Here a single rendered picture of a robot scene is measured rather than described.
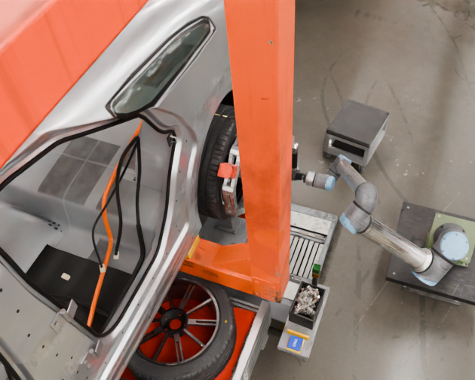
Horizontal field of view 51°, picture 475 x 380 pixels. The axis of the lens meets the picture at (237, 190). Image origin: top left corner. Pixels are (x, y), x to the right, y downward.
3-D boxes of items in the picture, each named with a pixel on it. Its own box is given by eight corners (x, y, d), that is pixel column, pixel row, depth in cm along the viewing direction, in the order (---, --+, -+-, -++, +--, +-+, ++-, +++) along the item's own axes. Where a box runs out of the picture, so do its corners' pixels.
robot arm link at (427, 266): (458, 269, 280) (360, 206, 255) (437, 292, 285) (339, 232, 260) (444, 255, 294) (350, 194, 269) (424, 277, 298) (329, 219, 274)
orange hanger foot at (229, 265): (181, 244, 300) (170, 210, 273) (263, 271, 285) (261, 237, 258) (168, 268, 290) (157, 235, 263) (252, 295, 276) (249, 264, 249)
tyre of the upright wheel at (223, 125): (230, 99, 319) (185, 105, 258) (265, 106, 312) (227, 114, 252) (213, 196, 338) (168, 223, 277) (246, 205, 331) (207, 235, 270)
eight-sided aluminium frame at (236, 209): (258, 164, 327) (255, 101, 285) (268, 167, 325) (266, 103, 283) (227, 230, 297) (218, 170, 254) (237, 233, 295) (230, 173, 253)
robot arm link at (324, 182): (332, 191, 312) (330, 192, 303) (314, 186, 316) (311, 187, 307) (336, 176, 311) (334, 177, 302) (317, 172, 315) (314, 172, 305)
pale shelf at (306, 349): (301, 280, 290) (301, 278, 288) (329, 289, 286) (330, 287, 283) (277, 349, 266) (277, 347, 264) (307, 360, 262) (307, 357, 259)
